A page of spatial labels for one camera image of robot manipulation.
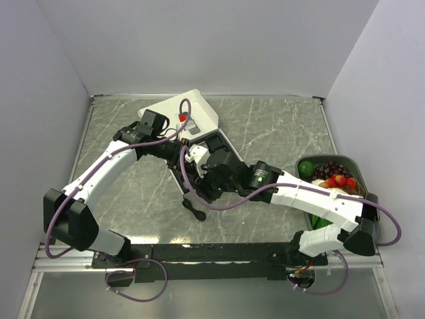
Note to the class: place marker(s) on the fake dark grapes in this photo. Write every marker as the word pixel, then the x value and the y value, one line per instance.
pixel 325 171

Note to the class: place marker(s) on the fake green lime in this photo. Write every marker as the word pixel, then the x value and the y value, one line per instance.
pixel 306 169

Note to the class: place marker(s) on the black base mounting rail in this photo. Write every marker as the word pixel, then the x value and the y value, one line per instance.
pixel 210 261

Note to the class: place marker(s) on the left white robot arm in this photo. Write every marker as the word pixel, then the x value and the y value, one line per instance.
pixel 69 223

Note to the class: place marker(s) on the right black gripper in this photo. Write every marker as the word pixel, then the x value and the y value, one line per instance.
pixel 201 186

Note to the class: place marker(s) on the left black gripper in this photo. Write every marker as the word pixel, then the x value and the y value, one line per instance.
pixel 174 159

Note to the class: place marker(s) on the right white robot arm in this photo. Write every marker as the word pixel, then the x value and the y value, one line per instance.
pixel 264 183

